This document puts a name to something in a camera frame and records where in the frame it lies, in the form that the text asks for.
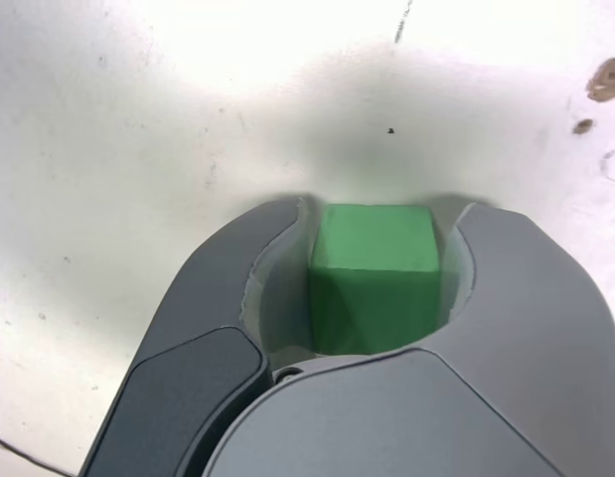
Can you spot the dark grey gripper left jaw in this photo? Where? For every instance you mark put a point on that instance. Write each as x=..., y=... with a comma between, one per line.
x=198, y=338

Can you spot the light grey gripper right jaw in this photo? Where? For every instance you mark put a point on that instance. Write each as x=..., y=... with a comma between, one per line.
x=486, y=377

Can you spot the green cube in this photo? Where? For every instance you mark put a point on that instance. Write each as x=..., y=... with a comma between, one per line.
x=374, y=278

